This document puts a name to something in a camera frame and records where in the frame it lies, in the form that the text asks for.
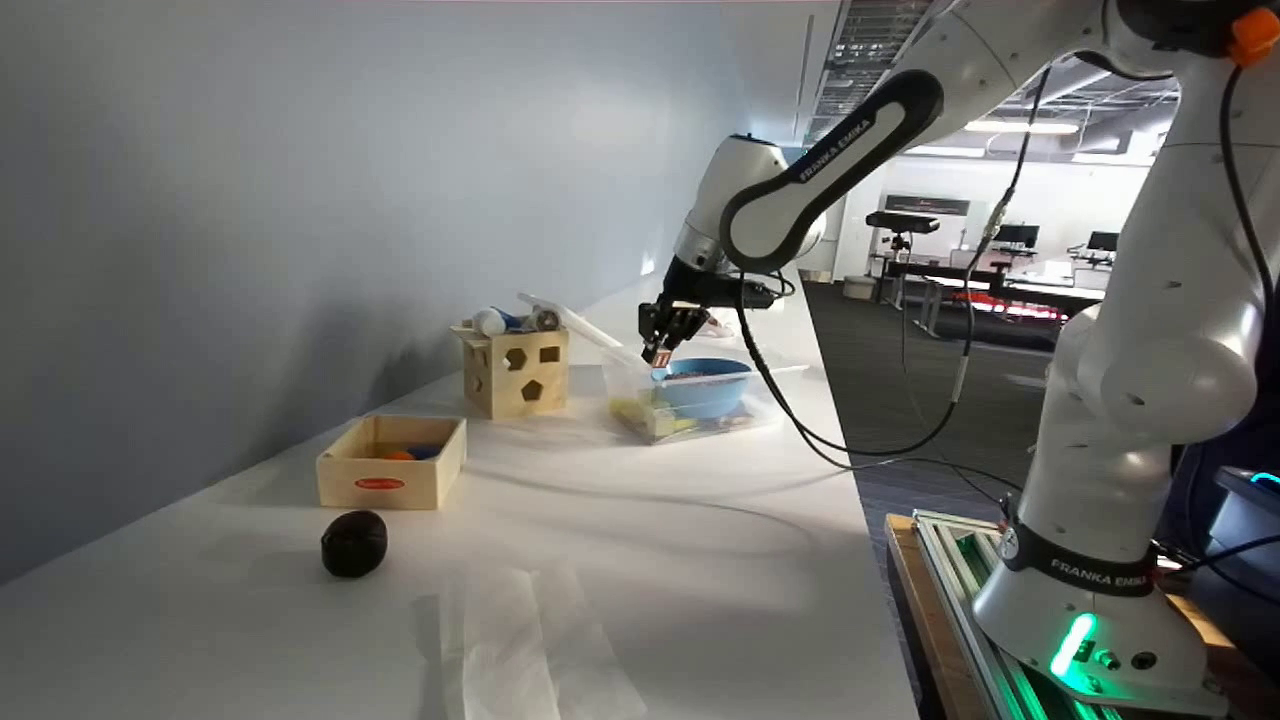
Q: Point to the blue bowl with coloured gravel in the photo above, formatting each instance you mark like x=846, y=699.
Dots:
x=707, y=391

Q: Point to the wooden shape sorter box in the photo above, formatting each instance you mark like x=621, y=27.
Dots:
x=512, y=373

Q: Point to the clear plastic bag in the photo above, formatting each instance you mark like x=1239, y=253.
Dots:
x=530, y=646

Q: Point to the open wooden tray box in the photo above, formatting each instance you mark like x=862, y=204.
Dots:
x=392, y=461

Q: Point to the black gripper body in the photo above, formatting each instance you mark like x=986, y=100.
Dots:
x=684, y=302

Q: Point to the black ball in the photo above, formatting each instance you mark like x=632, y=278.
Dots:
x=355, y=547

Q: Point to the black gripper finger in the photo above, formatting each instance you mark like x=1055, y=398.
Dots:
x=672, y=340
x=649, y=354

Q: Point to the yellow blocks in container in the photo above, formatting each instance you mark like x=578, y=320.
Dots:
x=649, y=422

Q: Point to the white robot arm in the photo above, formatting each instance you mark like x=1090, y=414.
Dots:
x=1160, y=357

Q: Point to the clear plastic container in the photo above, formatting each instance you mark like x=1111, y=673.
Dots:
x=641, y=386

